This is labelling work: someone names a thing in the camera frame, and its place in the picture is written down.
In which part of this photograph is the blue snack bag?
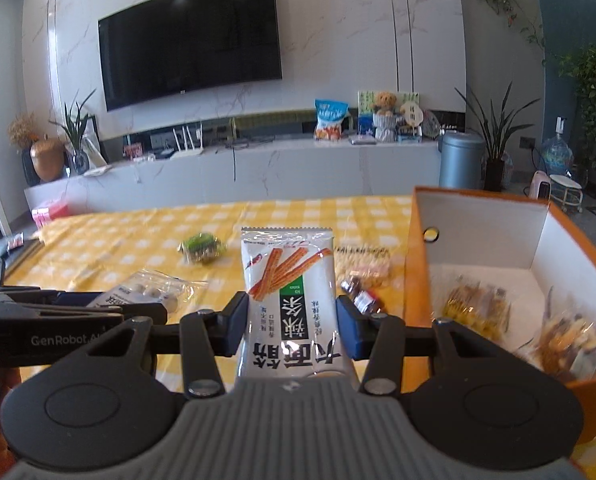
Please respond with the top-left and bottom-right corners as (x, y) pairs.
(314, 98), (351, 142)

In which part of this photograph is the clear pastry packet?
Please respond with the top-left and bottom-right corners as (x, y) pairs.
(435, 280), (514, 341)

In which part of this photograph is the copper vase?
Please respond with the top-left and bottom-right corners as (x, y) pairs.
(29, 137), (68, 183)

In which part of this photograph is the white router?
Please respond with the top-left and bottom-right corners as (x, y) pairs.
(170, 122), (204, 158)

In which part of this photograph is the red candy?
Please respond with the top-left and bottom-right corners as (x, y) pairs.
(354, 290), (385, 317)

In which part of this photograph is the glass vase with plant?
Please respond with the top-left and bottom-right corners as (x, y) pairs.
(48, 89), (99, 176)

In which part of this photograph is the trailing green plant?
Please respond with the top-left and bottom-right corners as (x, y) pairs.
(558, 45), (596, 171)

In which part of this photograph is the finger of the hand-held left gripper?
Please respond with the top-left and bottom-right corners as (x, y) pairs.
(0, 284), (106, 311)
(28, 301), (169, 327)

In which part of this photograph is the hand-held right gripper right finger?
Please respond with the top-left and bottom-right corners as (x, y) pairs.
(335, 295), (499, 396)

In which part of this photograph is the round white hand fan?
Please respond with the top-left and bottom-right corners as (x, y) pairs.
(397, 101), (424, 136)

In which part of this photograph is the white marble tv console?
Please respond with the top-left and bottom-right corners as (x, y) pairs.
(23, 137), (444, 221)

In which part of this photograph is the brown teddy bear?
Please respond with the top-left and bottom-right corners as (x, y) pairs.
(372, 91), (398, 115)

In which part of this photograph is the blue water jug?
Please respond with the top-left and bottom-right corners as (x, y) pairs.
(540, 116), (576, 181)

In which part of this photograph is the pink heater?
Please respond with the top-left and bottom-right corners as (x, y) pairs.
(528, 170), (554, 202)

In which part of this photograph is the orange cardboard box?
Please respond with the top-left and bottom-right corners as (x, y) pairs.
(403, 186), (596, 448)

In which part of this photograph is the dried flower bunch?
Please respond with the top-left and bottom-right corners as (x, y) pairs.
(8, 112), (41, 151)

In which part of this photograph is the patterned hand fan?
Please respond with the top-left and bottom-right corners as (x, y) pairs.
(420, 109), (441, 138)

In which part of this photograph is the yellow checked tablecloth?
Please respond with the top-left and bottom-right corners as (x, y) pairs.
(3, 195), (596, 480)

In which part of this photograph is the white round stool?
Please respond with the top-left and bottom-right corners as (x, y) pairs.
(548, 174), (585, 213)

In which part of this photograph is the small clear tablet packet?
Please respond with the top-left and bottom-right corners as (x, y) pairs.
(85, 269), (209, 313)

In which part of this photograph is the black wall television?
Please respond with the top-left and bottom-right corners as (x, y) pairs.
(98, 0), (284, 112)

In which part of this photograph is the green picture card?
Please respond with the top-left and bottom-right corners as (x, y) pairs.
(357, 90), (421, 136)

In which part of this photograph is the grey metal trash can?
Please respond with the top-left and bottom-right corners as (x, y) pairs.
(438, 131), (486, 191)

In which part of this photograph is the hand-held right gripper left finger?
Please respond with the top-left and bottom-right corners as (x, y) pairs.
(95, 291), (251, 398)

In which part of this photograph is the rice cracker packet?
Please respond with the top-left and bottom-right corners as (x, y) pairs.
(334, 244), (393, 281)

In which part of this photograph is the person's left hand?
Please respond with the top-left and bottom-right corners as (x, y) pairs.
(0, 365), (26, 431)

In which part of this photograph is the white spicy strip packet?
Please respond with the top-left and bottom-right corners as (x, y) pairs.
(232, 226), (351, 393)

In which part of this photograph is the potted orchid plant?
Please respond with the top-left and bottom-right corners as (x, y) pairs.
(455, 82), (541, 192)

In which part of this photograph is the clear mixed nuts bag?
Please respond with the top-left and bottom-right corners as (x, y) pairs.
(515, 285), (596, 386)

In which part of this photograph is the green candy packet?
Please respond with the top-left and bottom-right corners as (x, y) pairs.
(178, 232), (227, 266)

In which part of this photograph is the pink tissue pack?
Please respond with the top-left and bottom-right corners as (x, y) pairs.
(30, 200), (71, 231)

